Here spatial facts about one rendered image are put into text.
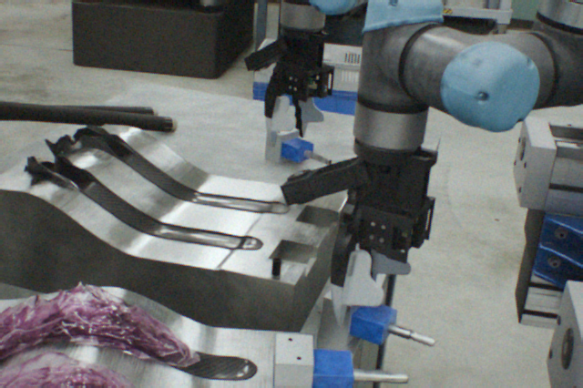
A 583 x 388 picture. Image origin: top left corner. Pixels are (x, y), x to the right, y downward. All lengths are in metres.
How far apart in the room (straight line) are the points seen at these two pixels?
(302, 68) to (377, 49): 0.57
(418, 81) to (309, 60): 0.61
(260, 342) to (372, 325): 0.15
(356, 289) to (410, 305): 1.72
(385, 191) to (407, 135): 0.07
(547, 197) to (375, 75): 0.39
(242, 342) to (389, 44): 0.33
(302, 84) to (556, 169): 0.47
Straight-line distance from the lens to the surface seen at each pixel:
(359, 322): 0.90
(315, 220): 1.04
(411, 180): 0.81
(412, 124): 0.79
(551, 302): 1.16
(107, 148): 1.07
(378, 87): 0.78
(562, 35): 0.78
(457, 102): 0.69
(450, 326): 2.51
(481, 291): 2.73
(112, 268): 0.94
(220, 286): 0.89
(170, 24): 4.80
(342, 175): 0.84
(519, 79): 0.70
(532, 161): 1.07
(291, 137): 1.41
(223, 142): 1.50
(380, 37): 0.77
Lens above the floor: 1.32
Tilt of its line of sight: 24 degrees down
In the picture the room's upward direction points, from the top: 5 degrees clockwise
